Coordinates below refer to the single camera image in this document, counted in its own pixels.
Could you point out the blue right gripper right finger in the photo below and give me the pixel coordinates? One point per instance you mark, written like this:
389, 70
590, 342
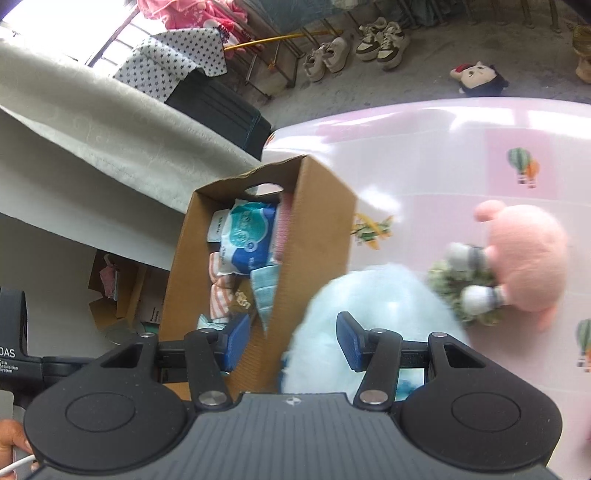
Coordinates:
355, 342

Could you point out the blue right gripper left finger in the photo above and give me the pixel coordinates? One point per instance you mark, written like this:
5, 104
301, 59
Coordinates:
234, 339

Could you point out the white plastic shopping bag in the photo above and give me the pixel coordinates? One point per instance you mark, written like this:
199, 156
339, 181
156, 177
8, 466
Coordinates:
385, 296

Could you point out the blue white wipes pack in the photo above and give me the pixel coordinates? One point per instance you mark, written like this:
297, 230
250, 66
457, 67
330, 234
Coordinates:
246, 233

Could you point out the brown cardboard box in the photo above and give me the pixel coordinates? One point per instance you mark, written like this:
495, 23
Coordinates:
317, 251

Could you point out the green floral scrunchie cloth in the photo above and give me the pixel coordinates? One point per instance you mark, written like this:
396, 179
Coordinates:
448, 284

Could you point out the pink knitted sponge cloth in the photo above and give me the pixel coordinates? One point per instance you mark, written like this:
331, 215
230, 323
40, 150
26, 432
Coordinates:
282, 227

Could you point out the pink plush toy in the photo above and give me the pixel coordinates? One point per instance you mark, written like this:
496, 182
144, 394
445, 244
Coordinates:
527, 254

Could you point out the person hand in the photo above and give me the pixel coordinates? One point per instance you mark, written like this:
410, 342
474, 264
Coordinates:
12, 436

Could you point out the small cardboard box of items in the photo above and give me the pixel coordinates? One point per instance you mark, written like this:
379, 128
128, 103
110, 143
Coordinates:
131, 297

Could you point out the pink play mat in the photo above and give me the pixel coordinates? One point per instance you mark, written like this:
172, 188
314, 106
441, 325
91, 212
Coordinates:
427, 165

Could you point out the dark plastic crate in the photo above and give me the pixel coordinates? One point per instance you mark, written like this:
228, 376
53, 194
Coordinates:
217, 107

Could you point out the white curtain cloth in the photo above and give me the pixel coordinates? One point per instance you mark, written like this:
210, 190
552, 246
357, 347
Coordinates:
90, 159

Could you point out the polka dot cloth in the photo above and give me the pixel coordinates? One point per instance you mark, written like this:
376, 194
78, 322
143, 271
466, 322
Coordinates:
162, 61

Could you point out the beige sneaker pair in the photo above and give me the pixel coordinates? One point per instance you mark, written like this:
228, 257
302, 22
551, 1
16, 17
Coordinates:
329, 57

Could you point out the brown white sneaker pair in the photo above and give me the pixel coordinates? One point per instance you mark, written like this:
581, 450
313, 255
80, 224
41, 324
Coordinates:
384, 42

